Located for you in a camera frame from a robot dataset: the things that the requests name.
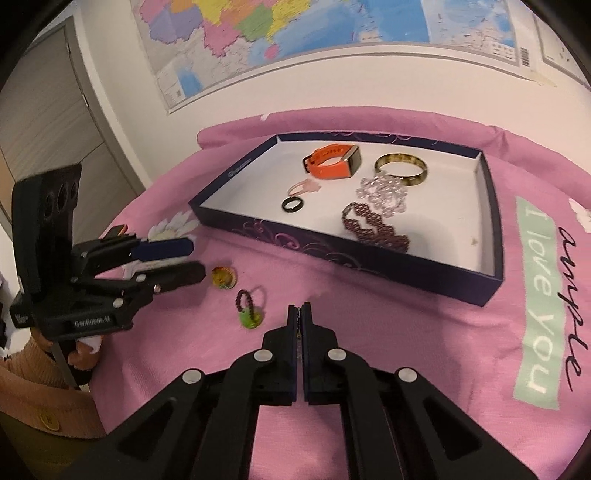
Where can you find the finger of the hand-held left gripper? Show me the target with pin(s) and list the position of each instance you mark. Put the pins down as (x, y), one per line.
(166, 249)
(184, 273)

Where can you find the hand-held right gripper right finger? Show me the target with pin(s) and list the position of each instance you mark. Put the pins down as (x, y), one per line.
(310, 369)

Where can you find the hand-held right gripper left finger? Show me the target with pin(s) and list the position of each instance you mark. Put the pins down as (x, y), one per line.
(293, 369)

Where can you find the dark purple shallow box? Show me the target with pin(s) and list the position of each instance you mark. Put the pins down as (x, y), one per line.
(452, 217)

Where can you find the tortoiseshell bangle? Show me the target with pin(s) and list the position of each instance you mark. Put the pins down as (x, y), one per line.
(418, 177)

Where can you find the person's left forearm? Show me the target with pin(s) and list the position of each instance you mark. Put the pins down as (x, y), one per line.
(32, 387)

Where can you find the person's left hand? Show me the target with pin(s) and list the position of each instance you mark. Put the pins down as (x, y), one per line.
(83, 357)

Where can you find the pink floral bedsheet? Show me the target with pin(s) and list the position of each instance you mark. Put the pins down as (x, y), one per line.
(415, 332)

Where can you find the grey door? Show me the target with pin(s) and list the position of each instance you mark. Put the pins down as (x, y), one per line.
(46, 106)

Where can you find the person's olive garment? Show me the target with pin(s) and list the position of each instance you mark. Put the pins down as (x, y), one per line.
(27, 452)

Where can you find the colourful wall map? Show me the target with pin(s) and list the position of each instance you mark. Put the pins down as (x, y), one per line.
(323, 18)

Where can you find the white wall socket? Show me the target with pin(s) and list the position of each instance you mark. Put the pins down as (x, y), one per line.
(558, 50)

